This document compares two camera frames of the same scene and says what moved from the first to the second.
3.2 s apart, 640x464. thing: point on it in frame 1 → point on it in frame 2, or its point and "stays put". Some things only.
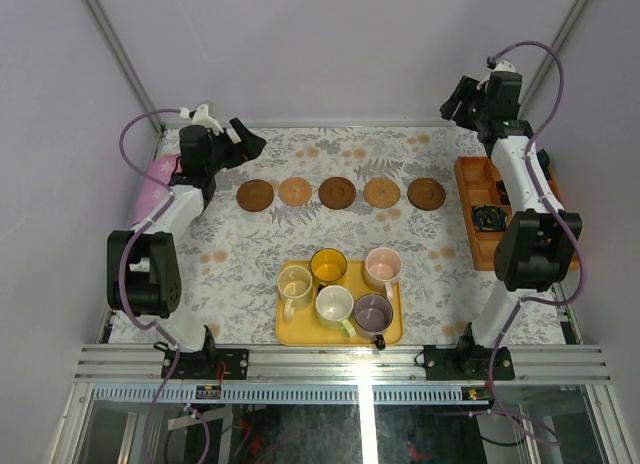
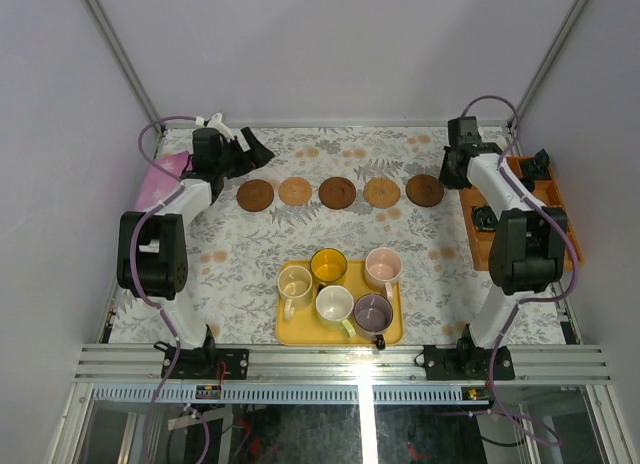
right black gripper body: (481, 115) → (451, 179)
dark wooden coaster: (426, 193) stays put
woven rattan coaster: (295, 191) stays put
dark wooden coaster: (337, 192) stays put
